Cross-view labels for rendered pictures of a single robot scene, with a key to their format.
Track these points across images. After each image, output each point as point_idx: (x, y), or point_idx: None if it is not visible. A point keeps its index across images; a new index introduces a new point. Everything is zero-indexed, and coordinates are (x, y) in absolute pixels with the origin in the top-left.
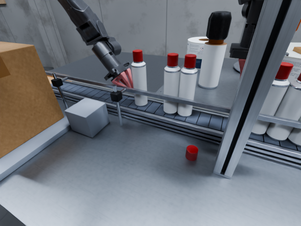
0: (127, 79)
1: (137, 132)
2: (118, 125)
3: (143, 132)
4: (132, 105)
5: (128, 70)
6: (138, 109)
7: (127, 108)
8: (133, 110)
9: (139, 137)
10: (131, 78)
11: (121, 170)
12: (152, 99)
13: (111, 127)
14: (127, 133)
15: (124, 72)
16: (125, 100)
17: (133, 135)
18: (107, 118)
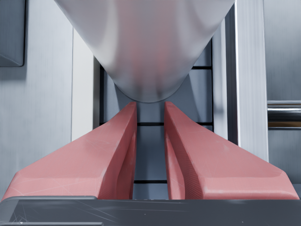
0: (188, 132)
1: (276, 31)
2: (270, 131)
3: (265, 9)
4: (187, 101)
5: (70, 174)
6: (206, 51)
7: (224, 114)
8: (225, 72)
9: (294, 10)
10: (98, 127)
11: None
12: (0, 92)
13: (297, 151)
14: (299, 66)
15: (214, 176)
16: (152, 179)
17: (298, 39)
18: (298, 189)
